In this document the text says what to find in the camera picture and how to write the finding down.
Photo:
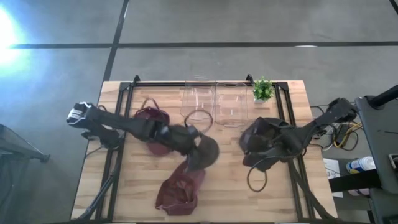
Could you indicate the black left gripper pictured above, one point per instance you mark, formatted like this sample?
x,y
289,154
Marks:
x,y
180,140

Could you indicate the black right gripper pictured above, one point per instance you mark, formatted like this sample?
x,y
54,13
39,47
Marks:
x,y
287,146

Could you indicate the olive brown baseball cap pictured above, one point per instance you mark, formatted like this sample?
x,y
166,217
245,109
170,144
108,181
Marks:
x,y
208,152

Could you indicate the dark grey baseball cap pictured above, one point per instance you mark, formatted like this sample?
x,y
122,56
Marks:
x,y
255,133

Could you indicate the maroon baseball cap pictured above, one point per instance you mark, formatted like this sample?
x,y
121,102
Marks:
x,y
178,194
152,115

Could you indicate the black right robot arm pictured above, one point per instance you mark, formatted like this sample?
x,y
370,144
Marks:
x,y
323,119

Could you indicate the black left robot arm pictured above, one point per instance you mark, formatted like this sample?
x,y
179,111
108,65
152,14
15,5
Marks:
x,y
124,124

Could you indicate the clear plastic hat stand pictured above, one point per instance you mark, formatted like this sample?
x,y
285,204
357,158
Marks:
x,y
197,96
231,105

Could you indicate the white paper sheet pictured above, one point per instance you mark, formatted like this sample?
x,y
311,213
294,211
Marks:
x,y
332,168

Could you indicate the small green potted plant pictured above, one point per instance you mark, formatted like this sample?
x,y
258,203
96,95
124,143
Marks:
x,y
262,89

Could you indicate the white spray can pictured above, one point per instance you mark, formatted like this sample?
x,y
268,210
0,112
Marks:
x,y
360,165

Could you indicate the pale pink bottle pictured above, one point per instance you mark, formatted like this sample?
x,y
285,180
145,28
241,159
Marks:
x,y
359,192

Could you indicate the grey cart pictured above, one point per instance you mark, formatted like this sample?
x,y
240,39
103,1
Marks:
x,y
379,130

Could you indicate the black pole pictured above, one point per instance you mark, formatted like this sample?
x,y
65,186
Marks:
x,y
384,98

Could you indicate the dark grey side table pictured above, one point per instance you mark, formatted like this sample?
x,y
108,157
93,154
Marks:
x,y
15,146

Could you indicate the black metal table frame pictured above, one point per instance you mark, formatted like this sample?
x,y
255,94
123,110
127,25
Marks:
x,y
155,84

